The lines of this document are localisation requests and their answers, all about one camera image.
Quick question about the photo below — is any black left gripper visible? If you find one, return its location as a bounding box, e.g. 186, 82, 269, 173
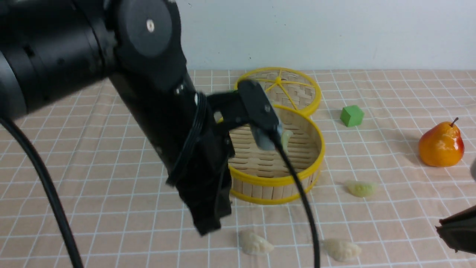
168, 123, 234, 236

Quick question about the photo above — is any pale green dumpling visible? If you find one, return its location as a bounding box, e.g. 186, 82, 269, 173
344, 181, 378, 198
281, 130, 293, 153

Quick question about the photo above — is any bamboo steamer lid yellow rim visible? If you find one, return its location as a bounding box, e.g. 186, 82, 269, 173
238, 67, 322, 117

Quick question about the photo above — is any orange red pear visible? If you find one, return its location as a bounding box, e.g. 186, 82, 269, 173
418, 117, 465, 168

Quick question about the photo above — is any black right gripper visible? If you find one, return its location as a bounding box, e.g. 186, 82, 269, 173
436, 206, 476, 255

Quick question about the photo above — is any green cube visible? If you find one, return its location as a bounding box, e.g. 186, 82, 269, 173
340, 105, 364, 127

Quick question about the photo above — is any white dumpling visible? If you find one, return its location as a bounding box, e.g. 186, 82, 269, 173
238, 230, 275, 255
322, 239, 362, 262

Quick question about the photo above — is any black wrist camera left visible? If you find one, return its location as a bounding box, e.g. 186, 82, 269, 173
206, 79, 284, 151

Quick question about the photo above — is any checkered beige tablecloth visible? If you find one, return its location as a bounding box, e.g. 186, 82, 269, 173
17, 70, 475, 268

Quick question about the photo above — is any bamboo steamer tray yellow rim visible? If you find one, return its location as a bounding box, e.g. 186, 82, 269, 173
228, 105, 326, 205

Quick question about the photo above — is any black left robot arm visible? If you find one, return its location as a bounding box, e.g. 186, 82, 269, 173
1, 0, 233, 236

